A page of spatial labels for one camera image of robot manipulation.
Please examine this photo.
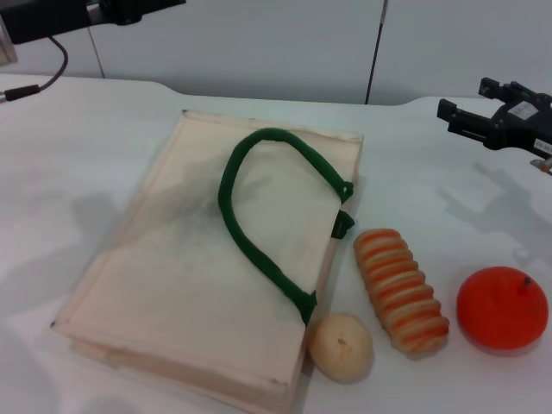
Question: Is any orange striped bread roll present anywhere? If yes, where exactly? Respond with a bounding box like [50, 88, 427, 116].
[353, 227, 450, 360]

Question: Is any orange toy tangerine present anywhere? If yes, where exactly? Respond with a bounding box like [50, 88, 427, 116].
[455, 266, 549, 351]

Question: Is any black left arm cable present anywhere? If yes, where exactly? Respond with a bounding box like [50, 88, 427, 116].
[0, 34, 71, 104]

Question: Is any cream handbag with green handle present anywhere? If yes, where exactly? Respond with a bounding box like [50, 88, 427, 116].
[49, 109, 365, 414]

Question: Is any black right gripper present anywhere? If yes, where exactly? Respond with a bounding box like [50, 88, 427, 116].
[436, 77, 552, 157]

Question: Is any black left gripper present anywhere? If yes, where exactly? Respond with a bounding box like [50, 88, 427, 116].
[0, 0, 187, 46]

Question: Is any beige round toy fruit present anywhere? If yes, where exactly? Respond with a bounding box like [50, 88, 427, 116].
[306, 311, 374, 384]

